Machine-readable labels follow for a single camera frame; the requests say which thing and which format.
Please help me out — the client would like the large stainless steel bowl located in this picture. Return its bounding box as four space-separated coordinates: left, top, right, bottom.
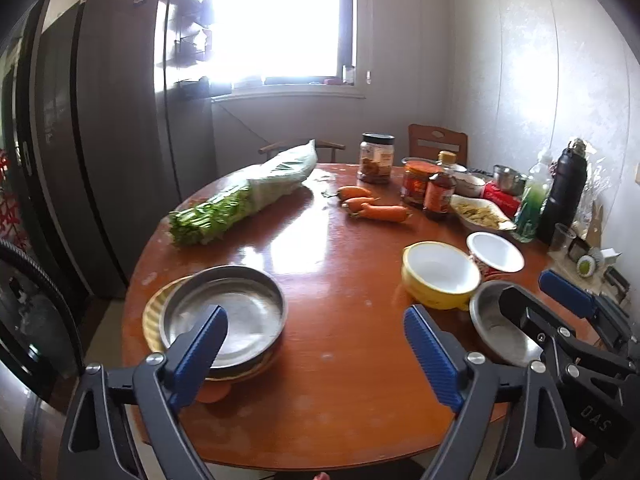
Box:
469 281 542 367

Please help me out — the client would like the red white paper bowl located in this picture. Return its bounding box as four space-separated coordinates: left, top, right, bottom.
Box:
466 232 525 281

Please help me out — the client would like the yellow shell-shaped plate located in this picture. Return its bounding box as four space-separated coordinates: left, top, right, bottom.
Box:
141 274 279 384

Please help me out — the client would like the yellow enamel bowl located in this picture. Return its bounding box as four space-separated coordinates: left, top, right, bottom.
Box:
400 240 482 311

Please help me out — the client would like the shallow steel pan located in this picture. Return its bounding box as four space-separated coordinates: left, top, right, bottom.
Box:
158 264 290 380

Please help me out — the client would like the person's hand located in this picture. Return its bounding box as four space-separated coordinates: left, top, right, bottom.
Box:
572 429 586 448

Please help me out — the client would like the green fruit in net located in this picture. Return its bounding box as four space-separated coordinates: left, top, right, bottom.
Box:
576 254 598 278

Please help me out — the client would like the small metal cup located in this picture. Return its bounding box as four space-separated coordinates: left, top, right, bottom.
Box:
567 236 591 263

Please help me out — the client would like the white charger plug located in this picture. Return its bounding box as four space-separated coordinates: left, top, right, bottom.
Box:
598 248 622 266

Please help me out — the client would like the wooden rabbit ornament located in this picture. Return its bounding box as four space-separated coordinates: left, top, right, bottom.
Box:
586 202 603 247

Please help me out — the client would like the clear plastic cup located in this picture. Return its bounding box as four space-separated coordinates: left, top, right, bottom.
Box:
548 223 577 260

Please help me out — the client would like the red tissue box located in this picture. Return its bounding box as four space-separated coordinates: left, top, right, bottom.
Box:
482 182 521 219

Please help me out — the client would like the green drink bottle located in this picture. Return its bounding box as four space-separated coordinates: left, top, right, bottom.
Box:
512 151 553 243

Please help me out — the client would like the black thermos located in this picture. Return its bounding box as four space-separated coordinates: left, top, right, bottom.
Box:
537 138 588 245

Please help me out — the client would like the white dish with food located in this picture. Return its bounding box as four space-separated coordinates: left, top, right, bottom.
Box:
449 194 516 234

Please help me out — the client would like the small steel bowl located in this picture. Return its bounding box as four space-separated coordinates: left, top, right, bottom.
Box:
492 165 526 196

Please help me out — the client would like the white ceramic bowl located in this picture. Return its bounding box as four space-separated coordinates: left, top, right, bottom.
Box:
454 172 486 198

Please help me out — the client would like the brown sauce bottle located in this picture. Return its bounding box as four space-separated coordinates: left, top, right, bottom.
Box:
423 151 456 220

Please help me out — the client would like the carrot near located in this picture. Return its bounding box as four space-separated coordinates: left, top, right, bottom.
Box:
350 204 410 223

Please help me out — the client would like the carrot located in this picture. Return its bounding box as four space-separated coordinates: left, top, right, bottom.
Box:
322 186 372 202
350 204 410 223
342 196 378 214

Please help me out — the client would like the red chili sauce jar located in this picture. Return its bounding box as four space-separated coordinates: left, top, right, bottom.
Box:
400 158 442 208

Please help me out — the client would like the round wooden table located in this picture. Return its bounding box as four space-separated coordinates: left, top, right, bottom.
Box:
120 161 606 472

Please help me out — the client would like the celery bunch in bag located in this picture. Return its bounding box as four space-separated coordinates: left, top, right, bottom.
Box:
168 140 318 246

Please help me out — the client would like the carrot middle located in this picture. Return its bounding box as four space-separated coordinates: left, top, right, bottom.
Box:
342 196 378 214

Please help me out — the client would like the carrot far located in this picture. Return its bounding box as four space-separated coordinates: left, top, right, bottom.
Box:
322 186 372 202

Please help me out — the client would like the clear jar black lid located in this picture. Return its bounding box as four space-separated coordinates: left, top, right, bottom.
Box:
358 132 395 184

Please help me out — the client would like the dark refrigerator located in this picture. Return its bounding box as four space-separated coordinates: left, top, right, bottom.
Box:
0 0 216 302

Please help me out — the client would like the black cable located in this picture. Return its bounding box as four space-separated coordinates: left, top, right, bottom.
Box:
0 236 87 376

